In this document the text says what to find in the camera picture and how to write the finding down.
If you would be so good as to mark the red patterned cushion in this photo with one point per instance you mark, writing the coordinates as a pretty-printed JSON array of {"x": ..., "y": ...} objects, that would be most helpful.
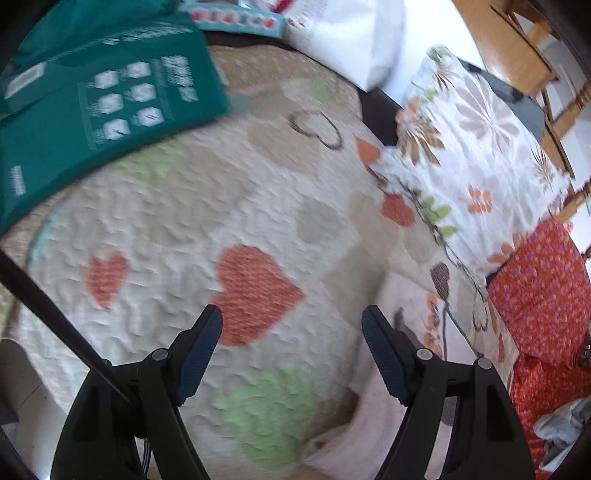
[{"x": 540, "y": 286}]

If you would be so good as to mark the pale pink garment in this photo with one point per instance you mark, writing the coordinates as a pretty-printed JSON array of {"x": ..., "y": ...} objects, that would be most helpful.
[{"x": 369, "y": 415}]

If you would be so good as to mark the wooden chair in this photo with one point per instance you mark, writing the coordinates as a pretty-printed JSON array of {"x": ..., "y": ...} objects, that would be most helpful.
[{"x": 508, "y": 37}]

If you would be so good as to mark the heart-patterned quilt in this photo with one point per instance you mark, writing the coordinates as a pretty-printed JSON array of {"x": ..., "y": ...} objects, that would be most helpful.
[{"x": 184, "y": 207}]

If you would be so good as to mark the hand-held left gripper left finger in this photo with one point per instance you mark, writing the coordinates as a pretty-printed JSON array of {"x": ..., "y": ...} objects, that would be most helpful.
[{"x": 201, "y": 355}]

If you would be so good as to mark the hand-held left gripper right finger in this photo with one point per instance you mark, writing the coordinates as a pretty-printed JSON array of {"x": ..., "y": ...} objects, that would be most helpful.
[{"x": 385, "y": 355}]

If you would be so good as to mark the dark grey flat object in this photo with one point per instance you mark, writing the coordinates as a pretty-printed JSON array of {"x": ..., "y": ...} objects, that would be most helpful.
[{"x": 521, "y": 104}]

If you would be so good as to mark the teal cloth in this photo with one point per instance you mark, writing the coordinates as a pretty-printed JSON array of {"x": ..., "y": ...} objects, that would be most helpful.
[{"x": 92, "y": 18}]

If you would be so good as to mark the light blue strip box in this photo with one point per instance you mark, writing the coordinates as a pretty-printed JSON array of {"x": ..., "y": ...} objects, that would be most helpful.
[{"x": 231, "y": 21}]

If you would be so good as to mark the green flat package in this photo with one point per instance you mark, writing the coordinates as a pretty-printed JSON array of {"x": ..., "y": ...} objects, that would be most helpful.
[{"x": 60, "y": 152}]

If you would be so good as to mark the white plastic bag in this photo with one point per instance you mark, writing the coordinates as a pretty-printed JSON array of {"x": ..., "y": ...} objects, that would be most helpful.
[{"x": 558, "y": 422}]

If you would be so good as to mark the floral pillow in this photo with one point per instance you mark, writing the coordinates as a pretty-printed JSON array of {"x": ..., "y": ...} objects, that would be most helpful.
[{"x": 471, "y": 161}]

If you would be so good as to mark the white printed bag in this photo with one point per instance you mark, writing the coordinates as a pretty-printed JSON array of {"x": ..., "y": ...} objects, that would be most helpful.
[{"x": 341, "y": 41}]

